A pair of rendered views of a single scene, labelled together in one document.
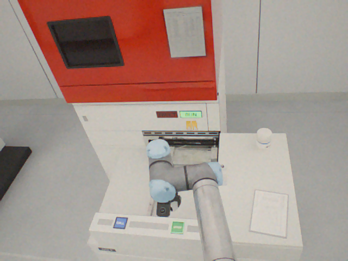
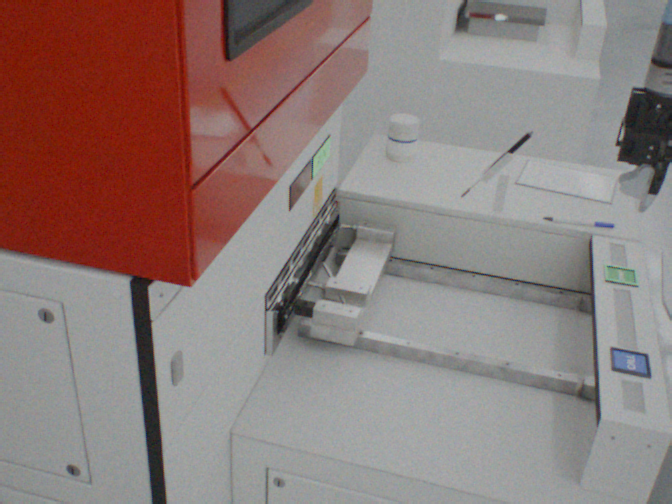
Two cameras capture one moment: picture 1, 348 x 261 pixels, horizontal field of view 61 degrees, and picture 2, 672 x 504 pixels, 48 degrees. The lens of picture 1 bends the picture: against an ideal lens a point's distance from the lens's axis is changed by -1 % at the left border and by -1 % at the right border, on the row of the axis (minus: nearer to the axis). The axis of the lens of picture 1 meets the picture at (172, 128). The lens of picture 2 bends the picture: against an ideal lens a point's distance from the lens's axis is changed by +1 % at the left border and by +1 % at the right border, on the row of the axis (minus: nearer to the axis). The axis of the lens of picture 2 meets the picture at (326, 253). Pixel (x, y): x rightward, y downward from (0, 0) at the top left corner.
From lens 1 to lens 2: 1.78 m
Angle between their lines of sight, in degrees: 72
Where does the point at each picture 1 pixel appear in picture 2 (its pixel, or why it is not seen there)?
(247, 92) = not seen: outside the picture
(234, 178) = (483, 196)
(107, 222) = (630, 393)
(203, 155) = (366, 250)
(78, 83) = (237, 134)
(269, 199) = (539, 174)
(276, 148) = not seen: hidden behind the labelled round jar
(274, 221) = (586, 179)
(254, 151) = (415, 166)
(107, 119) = (220, 311)
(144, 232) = (648, 324)
